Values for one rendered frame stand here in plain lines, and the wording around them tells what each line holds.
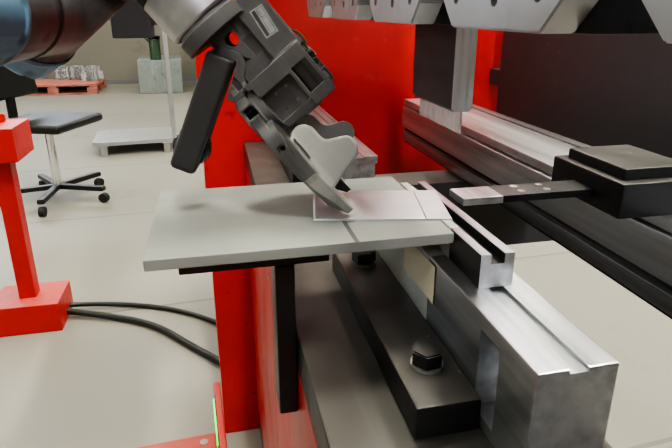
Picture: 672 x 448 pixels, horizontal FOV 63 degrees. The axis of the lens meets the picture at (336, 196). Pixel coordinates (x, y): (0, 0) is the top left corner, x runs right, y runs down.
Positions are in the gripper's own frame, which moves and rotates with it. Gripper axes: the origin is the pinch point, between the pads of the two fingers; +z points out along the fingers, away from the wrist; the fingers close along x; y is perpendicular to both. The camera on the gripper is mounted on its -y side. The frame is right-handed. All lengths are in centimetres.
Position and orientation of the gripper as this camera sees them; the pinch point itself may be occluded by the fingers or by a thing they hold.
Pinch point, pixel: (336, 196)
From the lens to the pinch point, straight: 55.3
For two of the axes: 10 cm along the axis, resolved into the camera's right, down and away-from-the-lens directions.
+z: 6.4, 7.2, 2.6
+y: 7.7, -6.1, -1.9
